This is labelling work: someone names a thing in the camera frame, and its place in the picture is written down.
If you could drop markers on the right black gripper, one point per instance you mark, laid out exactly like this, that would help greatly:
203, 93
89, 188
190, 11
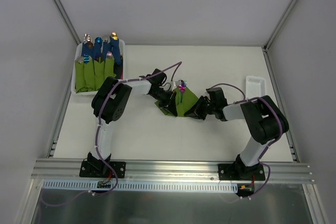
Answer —
202, 106

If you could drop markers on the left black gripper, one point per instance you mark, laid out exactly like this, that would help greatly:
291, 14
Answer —
170, 101

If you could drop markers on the green paper napkin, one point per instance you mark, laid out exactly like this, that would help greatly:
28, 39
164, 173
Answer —
189, 100

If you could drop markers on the iridescent fork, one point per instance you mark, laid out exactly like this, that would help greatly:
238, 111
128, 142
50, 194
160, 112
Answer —
182, 89

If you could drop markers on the iridescent spoon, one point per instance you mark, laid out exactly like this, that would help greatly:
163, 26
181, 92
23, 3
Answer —
176, 84

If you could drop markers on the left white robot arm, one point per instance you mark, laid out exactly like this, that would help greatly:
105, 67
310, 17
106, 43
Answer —
108, 106

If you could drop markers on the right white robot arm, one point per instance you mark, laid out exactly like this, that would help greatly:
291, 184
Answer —
266, 124

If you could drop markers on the green napkin roll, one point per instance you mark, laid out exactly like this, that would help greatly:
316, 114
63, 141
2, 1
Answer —
99, 73
89, 73
109, 65
79, 69

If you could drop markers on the blue napkin roll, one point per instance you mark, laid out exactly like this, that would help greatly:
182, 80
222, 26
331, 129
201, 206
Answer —
97, 48
87, 46
106, 46
114, 41

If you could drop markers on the white utensil tray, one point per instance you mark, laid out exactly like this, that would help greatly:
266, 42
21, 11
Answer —
255, 87

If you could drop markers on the white basket of rolls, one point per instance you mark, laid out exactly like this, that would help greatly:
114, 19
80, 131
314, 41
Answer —
116, 69

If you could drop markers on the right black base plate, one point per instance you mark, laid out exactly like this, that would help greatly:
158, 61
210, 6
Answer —
237, 171

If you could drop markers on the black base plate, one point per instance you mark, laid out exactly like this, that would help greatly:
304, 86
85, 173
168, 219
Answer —
98, 169
237, 171

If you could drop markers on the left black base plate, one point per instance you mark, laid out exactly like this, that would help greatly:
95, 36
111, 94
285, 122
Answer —
98, 169

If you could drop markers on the white slotted cable duct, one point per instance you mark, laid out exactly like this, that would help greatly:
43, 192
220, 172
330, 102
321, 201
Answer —
141, 186

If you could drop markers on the aluminium mounting rail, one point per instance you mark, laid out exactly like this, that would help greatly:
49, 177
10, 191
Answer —
173, 171

